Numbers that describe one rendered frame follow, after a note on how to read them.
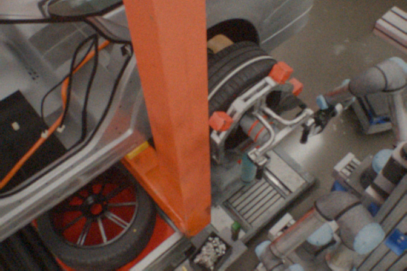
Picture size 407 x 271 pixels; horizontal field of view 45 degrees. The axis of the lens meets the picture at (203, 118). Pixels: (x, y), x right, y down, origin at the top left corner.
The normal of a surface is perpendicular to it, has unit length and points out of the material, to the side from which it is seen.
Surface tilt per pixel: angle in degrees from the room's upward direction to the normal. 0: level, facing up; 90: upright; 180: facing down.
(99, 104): 10
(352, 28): 0
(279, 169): 0
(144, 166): 0
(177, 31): 90
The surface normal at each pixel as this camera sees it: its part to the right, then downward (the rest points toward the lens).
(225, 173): -0.03, -0.54
